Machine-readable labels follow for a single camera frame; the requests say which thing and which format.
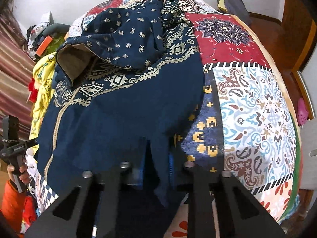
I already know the colourful patchwork bedspread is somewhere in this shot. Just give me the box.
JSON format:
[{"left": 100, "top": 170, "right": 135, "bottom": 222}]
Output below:
[{"left": 30, "top": 0, "right": 304, "bottom": 238}]

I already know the striped pink curtain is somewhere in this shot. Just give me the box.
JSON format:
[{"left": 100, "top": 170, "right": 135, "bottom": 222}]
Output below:
[{"left": 1, "top": 6, "right": 35, "bottom": 140}]

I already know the orange jacket sleeve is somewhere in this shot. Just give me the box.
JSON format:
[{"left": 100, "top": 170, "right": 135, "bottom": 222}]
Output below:
[{"left": 1, "top": 180, "right": 37, "bottom": 237}]

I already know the person's left hand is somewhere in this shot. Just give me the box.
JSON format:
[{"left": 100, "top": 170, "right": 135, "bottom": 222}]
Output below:
[{"left": 6, "top": 163, "right": 31, "bottom": 185}]

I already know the navy patterned hooded jacket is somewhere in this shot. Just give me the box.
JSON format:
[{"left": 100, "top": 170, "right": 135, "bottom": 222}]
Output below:
[{"left": 36, "top": 0, "right": 206, "bottom": 238}]

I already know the cluttered green storage pile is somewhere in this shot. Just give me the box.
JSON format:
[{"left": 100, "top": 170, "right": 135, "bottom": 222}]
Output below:
[{"left": 27, "top": 11, "right": 70, "bottom": 62}]

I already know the pink rubber clog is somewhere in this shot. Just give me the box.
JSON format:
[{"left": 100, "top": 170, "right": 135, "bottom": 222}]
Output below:
[{"left": 297, "top": 97, "right": 309, "bottom": 126}]

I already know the yellow cartoon blanket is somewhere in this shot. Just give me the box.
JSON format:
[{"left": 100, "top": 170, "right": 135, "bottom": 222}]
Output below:
[{"left": 29, "top": 52, "right": 56, "bottom": 139}]

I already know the dark grey pillow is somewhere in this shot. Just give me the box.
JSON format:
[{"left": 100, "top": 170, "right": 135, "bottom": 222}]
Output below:
[{"left": 224, "top": 0, "right": 252, "bottom": 26}]

